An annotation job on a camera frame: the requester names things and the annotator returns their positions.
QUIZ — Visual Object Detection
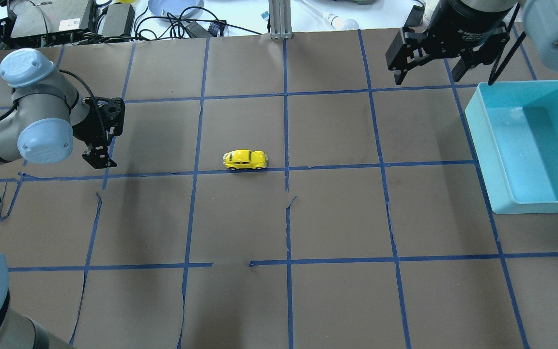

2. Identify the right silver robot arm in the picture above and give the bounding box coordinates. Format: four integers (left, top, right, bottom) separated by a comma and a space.
385, 0, 558, 85

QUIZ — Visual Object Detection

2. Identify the black power adapter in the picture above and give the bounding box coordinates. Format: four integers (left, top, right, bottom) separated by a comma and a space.
99, 2, 135, 38

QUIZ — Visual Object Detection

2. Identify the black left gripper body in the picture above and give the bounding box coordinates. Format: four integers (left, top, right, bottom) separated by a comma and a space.
72, 97, 125, 148

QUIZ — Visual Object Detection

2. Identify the blue plate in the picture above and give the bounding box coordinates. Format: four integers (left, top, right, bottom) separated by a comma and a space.
147, 0, 204, 18

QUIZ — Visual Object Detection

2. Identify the white light bulb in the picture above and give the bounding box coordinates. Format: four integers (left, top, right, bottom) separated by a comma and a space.
301, 0, 359, 31

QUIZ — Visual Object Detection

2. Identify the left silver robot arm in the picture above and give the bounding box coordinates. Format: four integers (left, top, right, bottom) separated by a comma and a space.
0, 48, 125, 349

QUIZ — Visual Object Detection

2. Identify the yellow beetle toy car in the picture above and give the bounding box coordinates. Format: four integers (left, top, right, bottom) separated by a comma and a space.
223, 149, 268, 171

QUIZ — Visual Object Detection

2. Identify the aluminium frame post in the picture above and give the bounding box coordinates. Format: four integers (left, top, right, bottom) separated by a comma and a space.
268, 0, 293, 40

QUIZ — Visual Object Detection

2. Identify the turquoise plastic storage bin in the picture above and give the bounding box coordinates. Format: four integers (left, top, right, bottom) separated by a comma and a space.
465, 80, 558, 214

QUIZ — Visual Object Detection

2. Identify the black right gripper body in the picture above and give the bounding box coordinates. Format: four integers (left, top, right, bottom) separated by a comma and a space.
386, 0, 512, 71

